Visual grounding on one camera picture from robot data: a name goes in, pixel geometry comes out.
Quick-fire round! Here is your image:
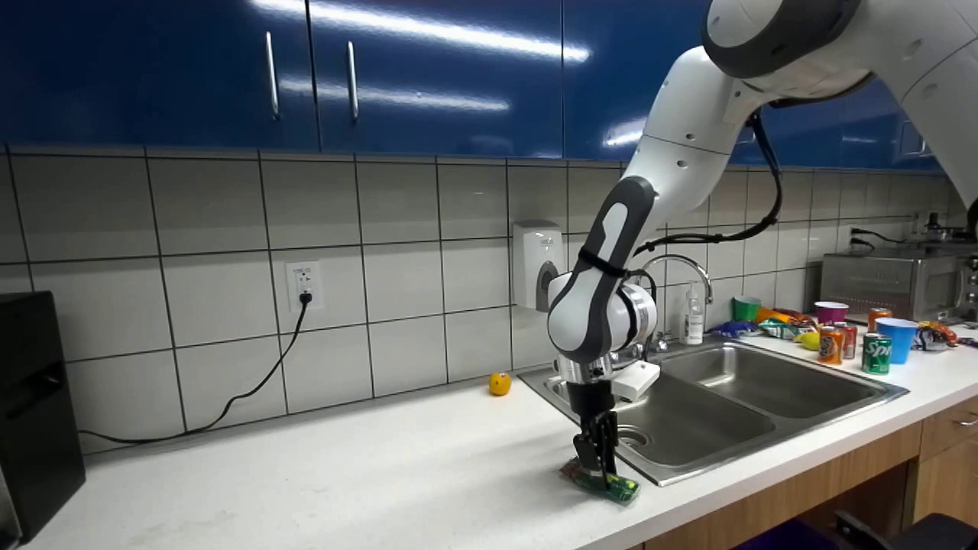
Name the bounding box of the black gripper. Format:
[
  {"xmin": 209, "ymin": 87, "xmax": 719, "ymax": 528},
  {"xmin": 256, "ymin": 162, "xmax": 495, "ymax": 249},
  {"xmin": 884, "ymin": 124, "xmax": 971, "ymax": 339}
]
[{"xmin": 561, "ymin": 372, "xmax": 623, "ymax": 482}]

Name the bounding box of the green snack bar packet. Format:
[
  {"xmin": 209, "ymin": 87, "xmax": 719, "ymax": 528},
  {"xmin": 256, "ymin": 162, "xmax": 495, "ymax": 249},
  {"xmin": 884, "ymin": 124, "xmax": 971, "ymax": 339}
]
[{"xmin": 559, "ymin": 458, "xmax": 642, "ymax": 505}]

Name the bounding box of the stainless steel double sink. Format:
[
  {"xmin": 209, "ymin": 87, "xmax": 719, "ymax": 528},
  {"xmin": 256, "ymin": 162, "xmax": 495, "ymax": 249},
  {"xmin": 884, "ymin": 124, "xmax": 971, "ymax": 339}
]
[{"xmin": 515, "ymin": 339, "xmax": 912, "ymax": 490}]

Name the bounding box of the clear plastic bottle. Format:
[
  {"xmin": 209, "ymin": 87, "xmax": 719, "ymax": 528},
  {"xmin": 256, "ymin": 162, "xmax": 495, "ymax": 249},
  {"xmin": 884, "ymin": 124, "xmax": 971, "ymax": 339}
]
[{"xmin": 682, "ymin": 287, "xmax": 708, "ymax": 348}]

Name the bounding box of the green plastic cup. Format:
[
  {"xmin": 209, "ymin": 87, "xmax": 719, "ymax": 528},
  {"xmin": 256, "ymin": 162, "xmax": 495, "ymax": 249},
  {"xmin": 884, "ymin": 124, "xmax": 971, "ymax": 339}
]
[{"xmin": 730, "ymin": 296, "xmax": 763, "ymax": 329}]

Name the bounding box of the chrome sink faucet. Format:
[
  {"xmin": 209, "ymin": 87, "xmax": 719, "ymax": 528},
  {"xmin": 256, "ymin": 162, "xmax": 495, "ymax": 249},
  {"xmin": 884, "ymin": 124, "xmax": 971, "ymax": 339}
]
[{"xmin": 635, "ymin": 251, "xmax": 719, "ymax": 362}]

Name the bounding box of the colourful snack packets pile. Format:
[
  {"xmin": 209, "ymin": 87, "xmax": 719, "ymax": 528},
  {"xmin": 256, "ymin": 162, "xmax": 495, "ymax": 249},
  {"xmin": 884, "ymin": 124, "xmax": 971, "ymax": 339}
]
[{"xmin": 754, "ymin": 306, "xmax": 822, "ymax": 355}]

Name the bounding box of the orange soda can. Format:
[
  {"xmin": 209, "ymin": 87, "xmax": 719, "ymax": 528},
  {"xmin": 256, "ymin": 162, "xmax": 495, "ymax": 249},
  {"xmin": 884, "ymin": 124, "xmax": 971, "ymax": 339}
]
[{"xmin": 815, "ymin": 325, "xmax": 847, "ymax": 368}]

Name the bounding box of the pink rimmed cup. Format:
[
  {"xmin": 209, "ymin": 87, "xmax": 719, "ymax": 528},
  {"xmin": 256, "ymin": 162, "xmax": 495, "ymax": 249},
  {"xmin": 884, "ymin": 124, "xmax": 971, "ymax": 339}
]
[{"xmin": 809, "ymin": 300, "xmax": 851, "ymax": 329}]

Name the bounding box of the green soda can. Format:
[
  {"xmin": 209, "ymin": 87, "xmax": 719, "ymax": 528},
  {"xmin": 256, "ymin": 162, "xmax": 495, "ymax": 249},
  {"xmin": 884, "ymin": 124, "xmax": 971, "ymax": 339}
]
[{"xmin": 858, "ymin": 329, "xmax": 895, "ymax": 376}]

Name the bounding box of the blue plastic cup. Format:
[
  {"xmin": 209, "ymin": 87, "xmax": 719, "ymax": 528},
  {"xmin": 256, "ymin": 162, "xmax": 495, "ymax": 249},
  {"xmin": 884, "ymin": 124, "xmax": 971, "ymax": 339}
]
[{"xmin": 874, "ymin": 315, "xmax": 923, "ymax": 368}]

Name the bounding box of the stainless steel toaster oven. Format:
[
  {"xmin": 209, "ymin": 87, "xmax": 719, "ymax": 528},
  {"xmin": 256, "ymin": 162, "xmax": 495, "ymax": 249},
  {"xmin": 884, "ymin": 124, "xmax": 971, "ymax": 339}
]
[{"xmin": 819, "ymin": 251, "xmax": 958, "ymax": 325}]

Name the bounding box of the black chair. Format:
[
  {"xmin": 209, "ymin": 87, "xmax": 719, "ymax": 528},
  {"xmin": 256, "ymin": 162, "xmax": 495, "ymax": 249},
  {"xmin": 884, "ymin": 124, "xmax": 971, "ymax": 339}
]
[{"xmin": 835, "ymin": 507, "xmax": 978, "ymax": 550}]

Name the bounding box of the wooden base cabinet drawer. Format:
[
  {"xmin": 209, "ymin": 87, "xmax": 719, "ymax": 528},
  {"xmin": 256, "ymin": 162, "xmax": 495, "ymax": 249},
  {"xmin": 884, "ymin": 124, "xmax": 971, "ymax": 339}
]
[{"xmin": 912, "ymin": 395, "xmax": 978, "ymax": 526}]

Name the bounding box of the orange snack packet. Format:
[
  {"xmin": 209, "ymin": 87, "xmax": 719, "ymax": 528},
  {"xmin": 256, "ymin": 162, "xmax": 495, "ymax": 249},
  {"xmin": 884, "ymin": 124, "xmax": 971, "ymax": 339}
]
[{"xmin": 913, "ymin": 317, "xmax": 964, "ymax": 352}]

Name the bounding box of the blue cabinet door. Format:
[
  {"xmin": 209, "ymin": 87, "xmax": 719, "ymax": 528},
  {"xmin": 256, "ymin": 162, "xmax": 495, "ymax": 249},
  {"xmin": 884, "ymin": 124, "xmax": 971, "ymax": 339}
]
[
  {"xmin": 0, "ymin": 0, "xmax": 320, "ymax": 155},
  {"xmin": 309, "ymin": 0, "xmax": 573, "ymax": 162}
]

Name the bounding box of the black countertop appliance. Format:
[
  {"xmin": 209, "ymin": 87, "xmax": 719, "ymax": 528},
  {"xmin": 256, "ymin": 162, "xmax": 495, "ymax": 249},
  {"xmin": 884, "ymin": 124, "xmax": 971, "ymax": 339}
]
[{"xmin": 0, "ymin": 290, "xmax": 88, "ymax": 547}]

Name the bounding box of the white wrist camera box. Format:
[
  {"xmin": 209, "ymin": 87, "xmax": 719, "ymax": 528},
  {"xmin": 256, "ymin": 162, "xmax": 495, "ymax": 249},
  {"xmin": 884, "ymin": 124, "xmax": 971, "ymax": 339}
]
[{"xmin": 608, "ymin": 358, "xmax": 667, "ymax": 403}]

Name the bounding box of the white wall soap dispenser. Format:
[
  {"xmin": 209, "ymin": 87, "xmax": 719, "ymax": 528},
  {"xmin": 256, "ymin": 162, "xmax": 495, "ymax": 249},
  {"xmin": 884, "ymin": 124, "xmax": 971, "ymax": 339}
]
[{"xmin": 511, "ymin": 223, "xmax": 567, "ymax": 315}]

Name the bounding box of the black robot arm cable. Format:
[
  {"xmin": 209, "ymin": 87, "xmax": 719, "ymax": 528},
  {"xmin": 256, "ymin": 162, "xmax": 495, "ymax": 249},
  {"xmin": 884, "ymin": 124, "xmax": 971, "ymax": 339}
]
[{"xmin": 573, "ymin": 105, "xmax": 789, "ymax": 309}]

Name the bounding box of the white wall power outlet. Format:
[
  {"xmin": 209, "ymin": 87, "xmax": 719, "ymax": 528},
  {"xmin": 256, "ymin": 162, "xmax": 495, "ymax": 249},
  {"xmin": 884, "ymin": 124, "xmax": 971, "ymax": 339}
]
[{"xmin": 283, "ymin": 259, "xmax": 323, "ymax": 309}]

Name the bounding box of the black wall cable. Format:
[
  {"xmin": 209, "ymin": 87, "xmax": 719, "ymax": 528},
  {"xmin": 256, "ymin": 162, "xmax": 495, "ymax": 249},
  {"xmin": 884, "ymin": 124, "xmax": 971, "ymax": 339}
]
[{"xmin": 847, "ymin": 223, "xmax": 925, "ymax": 254}]

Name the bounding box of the black power cord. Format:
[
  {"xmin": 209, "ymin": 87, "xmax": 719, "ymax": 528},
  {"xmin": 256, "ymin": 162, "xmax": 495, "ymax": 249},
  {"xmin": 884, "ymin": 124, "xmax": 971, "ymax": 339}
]
[{"xmin": 75, "ymin": 290, "xmax": 315, "ymax": 449}]

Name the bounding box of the silver cabinet handle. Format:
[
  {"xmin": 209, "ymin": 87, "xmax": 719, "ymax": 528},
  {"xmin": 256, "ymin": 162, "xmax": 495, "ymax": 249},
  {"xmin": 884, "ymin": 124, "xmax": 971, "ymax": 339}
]
[
  {"xmin": 262, "ymin": 28, "xmax": 283, "ymax": 121},
  {"xmin": 341, "ymin": 39, "xmax": 363, "ymax": 124}
]

